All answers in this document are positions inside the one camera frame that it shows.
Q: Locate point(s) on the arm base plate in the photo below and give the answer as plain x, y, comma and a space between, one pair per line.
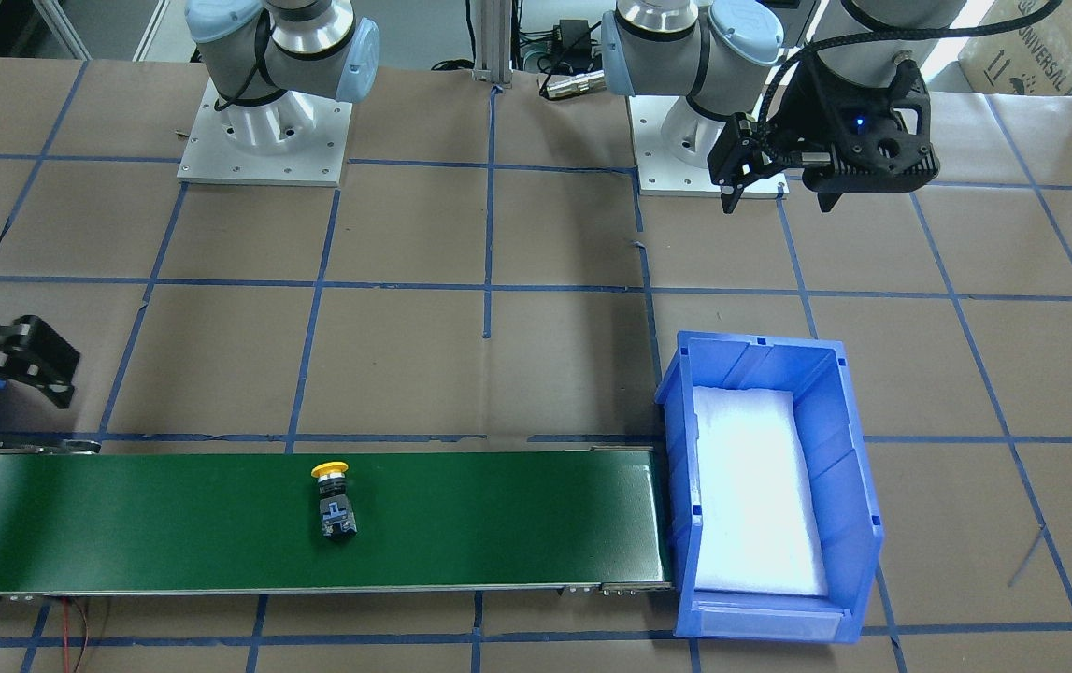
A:
671, 143
299, 140

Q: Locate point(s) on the blue bin with foam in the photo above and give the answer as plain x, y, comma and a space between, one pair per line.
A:
848, 517

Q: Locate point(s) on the white foam pad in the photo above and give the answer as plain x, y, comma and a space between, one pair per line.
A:
759, 532

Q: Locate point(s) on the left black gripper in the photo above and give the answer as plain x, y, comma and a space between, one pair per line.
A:
814, 110

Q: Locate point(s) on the aluminium frame post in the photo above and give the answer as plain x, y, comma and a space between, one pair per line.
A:
493, 27

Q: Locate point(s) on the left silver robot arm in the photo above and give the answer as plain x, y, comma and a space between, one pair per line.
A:
724, 57

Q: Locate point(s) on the green conveyor belt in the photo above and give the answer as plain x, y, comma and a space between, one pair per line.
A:
182, 524

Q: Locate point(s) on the yellow mushroom push button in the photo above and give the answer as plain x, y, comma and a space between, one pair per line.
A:
337, 517

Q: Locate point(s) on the cardboard box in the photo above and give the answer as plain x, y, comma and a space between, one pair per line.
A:
1033, 60

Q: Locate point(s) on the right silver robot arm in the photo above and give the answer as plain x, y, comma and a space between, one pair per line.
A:
283, 79

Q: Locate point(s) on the black power adapter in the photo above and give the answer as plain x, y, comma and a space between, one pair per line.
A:
571, 39

